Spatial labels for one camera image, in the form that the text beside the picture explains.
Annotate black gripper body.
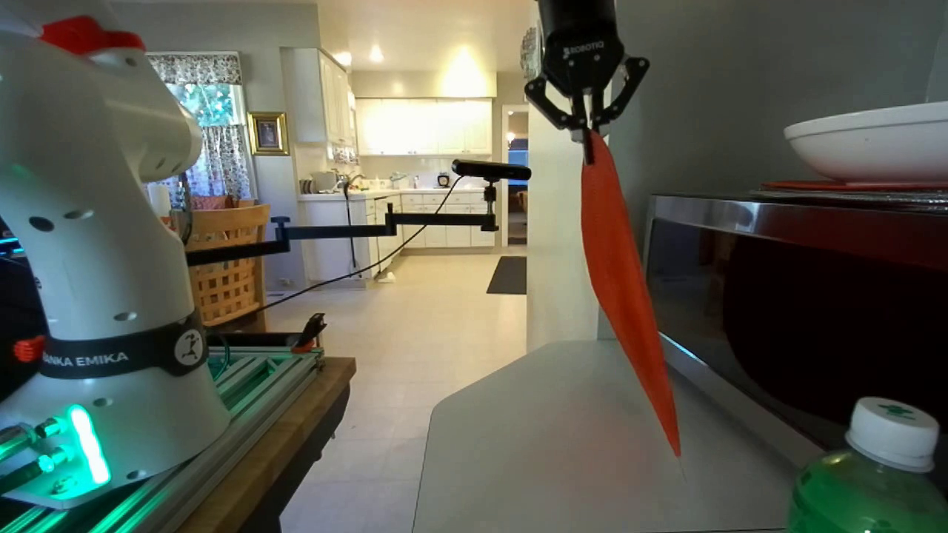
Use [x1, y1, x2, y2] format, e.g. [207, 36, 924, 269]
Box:
[537, 0, 628, 103]

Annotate round red woven mat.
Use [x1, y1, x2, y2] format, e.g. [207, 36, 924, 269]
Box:
[579, 131, 685, 460]
[761, 174, 948, 195]

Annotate green bottle with white cap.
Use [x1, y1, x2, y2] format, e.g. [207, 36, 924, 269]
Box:
[785, 393, 948, 533]

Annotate dark door mat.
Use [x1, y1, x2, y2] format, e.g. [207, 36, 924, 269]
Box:
[486, 255, 531, 297]

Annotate stainless steel microwave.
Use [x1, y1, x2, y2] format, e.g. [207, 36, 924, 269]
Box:
[641, 190, 948, 474]

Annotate white kitchen base cabinets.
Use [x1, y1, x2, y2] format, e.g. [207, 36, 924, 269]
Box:
[294, 183, 505, 285]

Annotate white upper kitchen cabinet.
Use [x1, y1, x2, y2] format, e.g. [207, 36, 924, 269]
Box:
[278, 44, 363, 165]

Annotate white ceramic bowl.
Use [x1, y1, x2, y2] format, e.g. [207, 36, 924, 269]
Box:
[783, 98, 948, 183]

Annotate gold framed picture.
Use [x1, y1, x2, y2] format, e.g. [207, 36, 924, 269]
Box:
[247, 109, 291, 161]

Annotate red and black clamp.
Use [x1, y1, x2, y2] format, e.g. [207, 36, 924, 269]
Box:
[294, 310, 329, 356]

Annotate patterned window curtain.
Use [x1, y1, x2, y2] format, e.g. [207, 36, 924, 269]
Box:
[145, 50, 260, 214]

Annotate wooden lattice crate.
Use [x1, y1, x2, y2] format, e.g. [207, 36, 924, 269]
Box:
[182, 201, 272, 328]

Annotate wooden table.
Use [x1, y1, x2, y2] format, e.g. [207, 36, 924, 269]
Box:
[174, 356, 360, 533]

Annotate black bar camera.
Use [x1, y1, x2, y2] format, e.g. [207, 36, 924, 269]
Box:
[450, 156, 534, 183]

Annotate black camera cable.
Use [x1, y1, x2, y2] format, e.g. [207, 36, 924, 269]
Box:
[260, 174, 469, 315]

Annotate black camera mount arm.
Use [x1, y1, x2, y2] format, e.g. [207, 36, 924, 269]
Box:
[183, 181, 505, 269]

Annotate aluminium rail base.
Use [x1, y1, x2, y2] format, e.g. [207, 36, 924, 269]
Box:
[0, 340, 327, 533]

